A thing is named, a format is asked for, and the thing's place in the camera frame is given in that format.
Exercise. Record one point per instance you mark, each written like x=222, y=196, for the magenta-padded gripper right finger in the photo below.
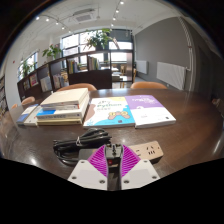
x=140, y=173

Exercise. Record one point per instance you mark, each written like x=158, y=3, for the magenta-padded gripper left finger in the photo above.
x=87, y=173

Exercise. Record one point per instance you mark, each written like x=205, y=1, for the flat multi-socket power strip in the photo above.
x=148, y=150

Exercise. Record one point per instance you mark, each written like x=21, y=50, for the purple and white book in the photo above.
x=150, y=113

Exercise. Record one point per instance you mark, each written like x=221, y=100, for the white-blue illustrated book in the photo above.
x=106, y=113

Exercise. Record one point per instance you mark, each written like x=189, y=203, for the thin white book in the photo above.
x=33, y=118

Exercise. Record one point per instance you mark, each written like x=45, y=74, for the stack of books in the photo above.
x=63, y=100

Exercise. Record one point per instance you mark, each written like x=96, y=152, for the blue and white book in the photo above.
x=25, y=115

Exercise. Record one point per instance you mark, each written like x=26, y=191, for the orange chairs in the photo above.
x=76, y=86

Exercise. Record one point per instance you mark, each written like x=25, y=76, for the dark open shelf unit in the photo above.
x=90, y=78

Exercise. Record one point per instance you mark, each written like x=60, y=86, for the tall bookshelf with books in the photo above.
x=2, y=96

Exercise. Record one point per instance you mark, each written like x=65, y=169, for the small potted green plant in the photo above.
x=26, y=68

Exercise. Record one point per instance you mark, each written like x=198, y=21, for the medium potted green plant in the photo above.
x=52, y=51

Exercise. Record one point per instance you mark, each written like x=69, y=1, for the large potted green plant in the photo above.
x=100, y=38

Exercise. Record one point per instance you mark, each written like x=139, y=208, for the ceiling air conditioner unit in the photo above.
x=83, y=16

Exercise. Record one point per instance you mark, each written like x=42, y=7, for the small ceiling spotlights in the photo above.
x=122, y=2

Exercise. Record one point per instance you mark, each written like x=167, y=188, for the large white wall radiator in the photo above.
x=171, y=75

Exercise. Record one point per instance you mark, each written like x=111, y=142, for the small white wall radiator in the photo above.
x=141, y=66

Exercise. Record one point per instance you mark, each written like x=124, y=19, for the white wall pipes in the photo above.
x=190, y=56

